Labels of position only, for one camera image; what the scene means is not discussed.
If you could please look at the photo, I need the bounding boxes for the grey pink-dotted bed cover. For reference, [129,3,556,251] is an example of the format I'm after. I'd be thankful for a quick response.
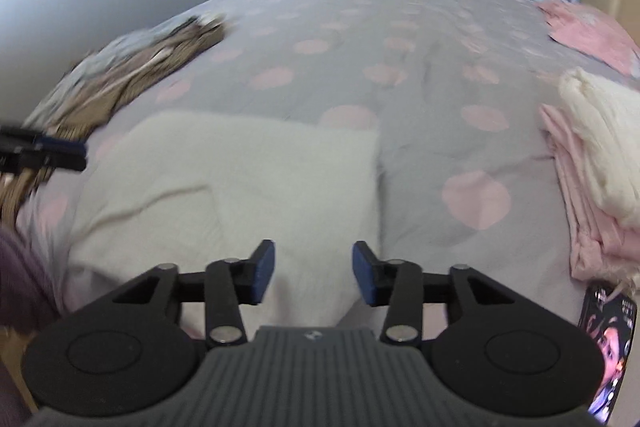
[15,0,640,348]

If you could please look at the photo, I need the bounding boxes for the pink printed pillow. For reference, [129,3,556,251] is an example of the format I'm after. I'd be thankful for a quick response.
[547,12,640,76]

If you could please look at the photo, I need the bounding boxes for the pink patterned blanket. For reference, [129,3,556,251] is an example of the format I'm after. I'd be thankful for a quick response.
[537,0,608,32]

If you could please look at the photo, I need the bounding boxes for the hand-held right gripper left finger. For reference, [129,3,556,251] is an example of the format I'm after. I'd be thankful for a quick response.
[112,239,277,348]

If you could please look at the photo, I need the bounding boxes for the light grey garment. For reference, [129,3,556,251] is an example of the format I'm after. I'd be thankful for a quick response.
[25,14,221,128]

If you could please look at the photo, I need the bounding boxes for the stack of folded clothes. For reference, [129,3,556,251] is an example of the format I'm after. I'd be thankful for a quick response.
[539,103,640,288]

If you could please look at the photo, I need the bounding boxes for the smartphone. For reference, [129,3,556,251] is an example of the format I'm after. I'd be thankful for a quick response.
[580,281,639,423]

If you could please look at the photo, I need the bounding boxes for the white muslin shirt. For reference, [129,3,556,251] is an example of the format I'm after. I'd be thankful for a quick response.
[65,109,381,330]

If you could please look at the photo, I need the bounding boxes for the brown striped garment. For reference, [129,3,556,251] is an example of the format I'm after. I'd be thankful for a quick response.
[0,19,226,223]

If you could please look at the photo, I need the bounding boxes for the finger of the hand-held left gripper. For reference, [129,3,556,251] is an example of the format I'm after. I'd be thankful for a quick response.
[0,123,87,156]
[0,147,88,174]

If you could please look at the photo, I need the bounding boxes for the folded white garment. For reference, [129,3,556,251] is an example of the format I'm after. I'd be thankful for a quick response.
[557,67,640,228]

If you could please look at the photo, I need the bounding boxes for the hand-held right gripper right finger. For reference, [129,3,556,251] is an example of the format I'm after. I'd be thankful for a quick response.
[352,241,518,348]

